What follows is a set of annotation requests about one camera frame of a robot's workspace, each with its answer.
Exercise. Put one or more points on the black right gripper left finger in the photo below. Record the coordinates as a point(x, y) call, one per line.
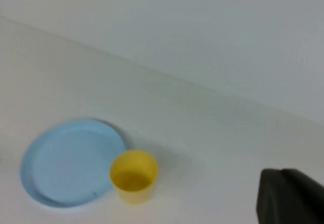
point(273, 206)

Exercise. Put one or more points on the light blue round plate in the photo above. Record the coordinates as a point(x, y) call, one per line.
point(68, 163)

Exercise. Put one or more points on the yellow plastic cup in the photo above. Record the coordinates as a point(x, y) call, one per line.
point(134, 183)

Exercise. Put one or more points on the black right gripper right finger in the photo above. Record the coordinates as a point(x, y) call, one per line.
point(308, 188)

